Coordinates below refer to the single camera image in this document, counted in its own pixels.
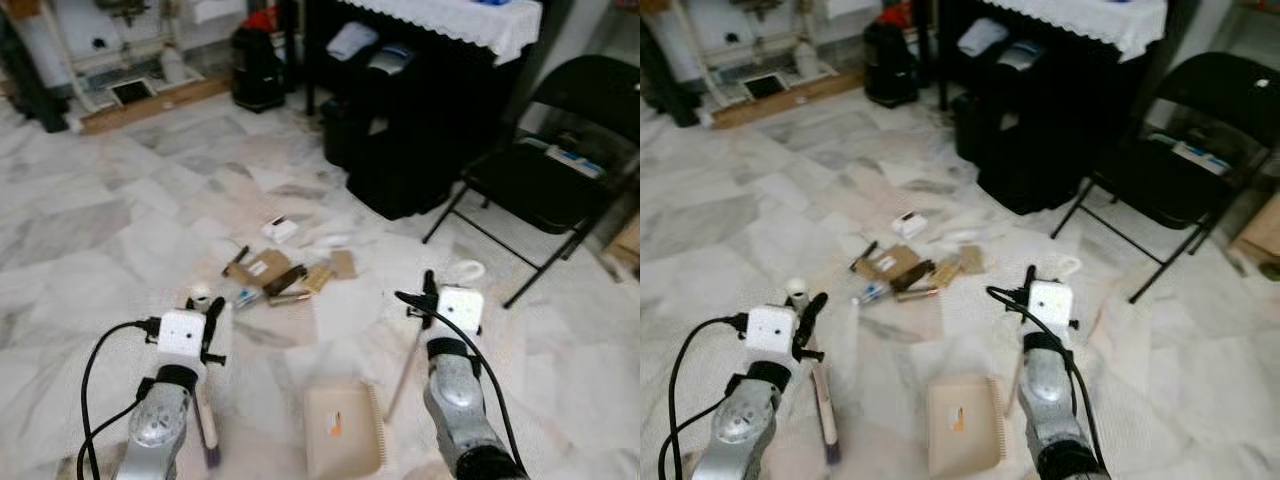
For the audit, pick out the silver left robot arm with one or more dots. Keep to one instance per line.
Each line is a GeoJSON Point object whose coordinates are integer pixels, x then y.
{"type": "Point", "coordinates": [740, 435]}
{"type": "Point", "coordinates": [155, 432]}

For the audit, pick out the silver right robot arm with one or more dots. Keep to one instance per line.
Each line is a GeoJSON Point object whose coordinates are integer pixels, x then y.
{"type": "Point", "coordinates": [1050, 410]}
{"type": "Point", "coordinates": [460, 410]}

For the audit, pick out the blue and white tube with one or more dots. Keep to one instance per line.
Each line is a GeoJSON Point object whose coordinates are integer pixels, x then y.
{"type": "Point", "coordinates": [871, 293]}
{"type": "Point", "coordinates": [247, 298]}

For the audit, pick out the black pen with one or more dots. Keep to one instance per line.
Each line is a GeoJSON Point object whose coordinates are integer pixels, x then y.
{"type": "Point", "coordinates": [236, 259]}
{"type": "Point", "coordinates": [865, 254]}

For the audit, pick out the small plain cardboard piece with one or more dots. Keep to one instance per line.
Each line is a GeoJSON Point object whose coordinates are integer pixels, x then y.
{"type": "Point", "coordinates": [971, 260]}
{"type": "Point", "coordinates": [344, 265]}

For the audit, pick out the brown cardboard sheet with label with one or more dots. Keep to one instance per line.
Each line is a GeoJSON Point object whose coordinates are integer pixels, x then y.
{"type": "Point", "coordinates": [260, 267]}

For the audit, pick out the pinkish stick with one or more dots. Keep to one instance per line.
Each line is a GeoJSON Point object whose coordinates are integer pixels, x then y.
{"type": "Point", "coordinates": [288, 297]}
{"type": "Point", "coordinates": [916, 294]}

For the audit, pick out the dark brown wrapper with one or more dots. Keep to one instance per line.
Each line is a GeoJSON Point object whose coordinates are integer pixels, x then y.
{"type": "Point", "coordinates": [912, 275]}
{"type": "Point", "coordinates": [285, 280]}

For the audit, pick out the tan wrapper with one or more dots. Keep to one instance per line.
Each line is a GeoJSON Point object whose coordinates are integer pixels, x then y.
{"type": "Point", "coordinates": [318, 277]}
{"type": "Point", "coordinates": [946, 272]}

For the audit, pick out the small white box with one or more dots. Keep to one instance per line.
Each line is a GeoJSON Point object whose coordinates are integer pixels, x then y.
{"type": "Point", "coordinates": [281, 230]}
{"type": "Point", "coordinates": [909, 224]}

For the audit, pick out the large black bag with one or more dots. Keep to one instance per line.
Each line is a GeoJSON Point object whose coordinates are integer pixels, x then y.
{"type": "Point", "coordinates": [1050, 150]}
{"type": "Point", "coordinates": [430, 150]}

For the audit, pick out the black folding chair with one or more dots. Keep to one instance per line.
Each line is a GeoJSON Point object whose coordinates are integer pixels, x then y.
{"type": "Point", "coordinates": [545, 180]}
{"type": "Point", "coordinates": [1170, 180]}

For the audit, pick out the white and blue box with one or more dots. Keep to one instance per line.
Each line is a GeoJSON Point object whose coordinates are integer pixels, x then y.
{"type": "Point", "coordinates": [577, 161]}
{"type": "Point", "coordinates": [1200, 155]}

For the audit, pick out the brown cardboard box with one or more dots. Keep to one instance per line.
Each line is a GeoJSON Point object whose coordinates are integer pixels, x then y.
{"type": "Point", "coordinates": [1262, 232]}
{"type": "Point", "coordinates": [626, 245]}

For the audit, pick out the long wooden plank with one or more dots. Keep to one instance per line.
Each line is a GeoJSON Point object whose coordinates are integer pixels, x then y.
{"type": "Point", "coordinates": [790, 100]}
{"type": "Point", "coordinates": [150, 105]}

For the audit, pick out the silver grey pouch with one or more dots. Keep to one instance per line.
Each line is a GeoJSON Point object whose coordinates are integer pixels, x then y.
{"type": "Point", "coordinates": [390, 58]}
{"type": "Point", "coordinates": [1018, 55]}

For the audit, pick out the white folded cloth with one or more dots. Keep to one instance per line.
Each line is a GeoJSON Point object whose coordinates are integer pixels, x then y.
{"type": "Point", "coordinates": [352, 40]}
{"type": "Point", "coordinates": [983, 36]}

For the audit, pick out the black table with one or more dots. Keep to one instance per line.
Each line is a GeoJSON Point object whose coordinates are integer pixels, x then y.
{"type": "Point", "coordinates": [318, 40]}
{"type": "Point", "coordinates": [948, 40]}

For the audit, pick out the white plastic bottle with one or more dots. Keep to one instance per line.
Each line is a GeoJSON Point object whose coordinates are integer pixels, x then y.
{"type": "Point", "coordinates": [806, 60]}
{"type": "Point", "coordinates": [174, 66]}

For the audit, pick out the black canister with red top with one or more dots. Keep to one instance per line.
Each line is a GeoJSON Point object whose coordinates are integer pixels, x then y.
{"type": "Point", "coordinates": [891, 62]}
{"type": "Point", "coordinates": [259, 65]}

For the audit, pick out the white lace tablecloth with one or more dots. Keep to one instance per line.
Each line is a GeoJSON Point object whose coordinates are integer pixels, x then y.
{"type": "Point", "coordinates": [460, 22]}
{"type": "Point", "coordinates": [1090, 20]}

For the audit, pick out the tall black object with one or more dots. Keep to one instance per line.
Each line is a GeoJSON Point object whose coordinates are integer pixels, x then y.
{"type": "Point", "coordinates": [665, 85]}
{"type": "Point", "coordinates": [30, 85]}

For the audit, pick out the white metal rack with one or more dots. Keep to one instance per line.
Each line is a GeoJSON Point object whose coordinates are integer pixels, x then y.
{"type": "Point", "coordinates": [90, 60]}
{"type": "Point", "coordinates": [720, 55]}

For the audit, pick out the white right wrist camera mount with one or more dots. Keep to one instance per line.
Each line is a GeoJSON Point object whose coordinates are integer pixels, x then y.
{"type": "Point", "coordinates": [461, 309]}
{"type": "Point", "coordinates": [1051, 302]}

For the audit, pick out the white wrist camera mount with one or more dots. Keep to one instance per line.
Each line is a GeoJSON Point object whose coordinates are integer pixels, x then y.
{"type": "Point", "coordinates": [181, 331]}
{"type": "Point", "coordinates": [461, 309]}
{"type": "Point", "coordinates": [770, 328]}
{"type": "Point", "coordinates": [1051, 302]}

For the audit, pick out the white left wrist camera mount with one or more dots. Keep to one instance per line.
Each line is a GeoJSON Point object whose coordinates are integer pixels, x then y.
{"type": "Point", "coordinates": [770, 328]}
{"type": "Point", "coordinates": [181, 331]}

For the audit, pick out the dark tablet with white frame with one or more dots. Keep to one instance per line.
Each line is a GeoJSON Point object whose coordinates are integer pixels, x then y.
{"type": "Point", "coordinates": [765, 87]}
{"type": "Point", "coordinates": [133, 93]}

